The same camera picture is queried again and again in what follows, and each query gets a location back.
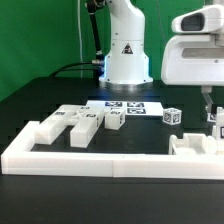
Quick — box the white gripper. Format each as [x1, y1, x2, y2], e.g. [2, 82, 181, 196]
[161, 3, 224, 113]

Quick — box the white chair seat part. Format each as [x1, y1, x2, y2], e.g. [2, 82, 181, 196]
[168, 133, 224, 155]

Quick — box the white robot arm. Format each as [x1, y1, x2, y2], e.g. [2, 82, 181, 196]
[99, 0, 224, 110]

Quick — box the white H-shaped chair back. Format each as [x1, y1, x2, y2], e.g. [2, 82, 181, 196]
[35, 105, 104, 148]

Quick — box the white tagged cube far right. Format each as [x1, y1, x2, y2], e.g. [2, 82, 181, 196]
[207, 113, 216, 122]

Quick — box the white tagged cube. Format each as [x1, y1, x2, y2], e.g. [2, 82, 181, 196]
[207, 113, 216, 122]
[162, 108, 182, 125]

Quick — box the white tag base sheet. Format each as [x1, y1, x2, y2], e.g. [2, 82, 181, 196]
[87, 100, 163, 116]

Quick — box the white U-shaped fence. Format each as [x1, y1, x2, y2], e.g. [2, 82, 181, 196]
[1, 121, 224, 180]

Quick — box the black camera pole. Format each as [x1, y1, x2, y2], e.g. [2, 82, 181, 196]
[85, 0, 106, 60]

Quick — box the black cable bundle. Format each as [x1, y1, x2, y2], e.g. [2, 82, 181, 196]
[49, 60, 105, 78]

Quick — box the white cable on wall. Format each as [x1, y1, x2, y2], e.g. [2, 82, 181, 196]
[77, 0, 84, 79]

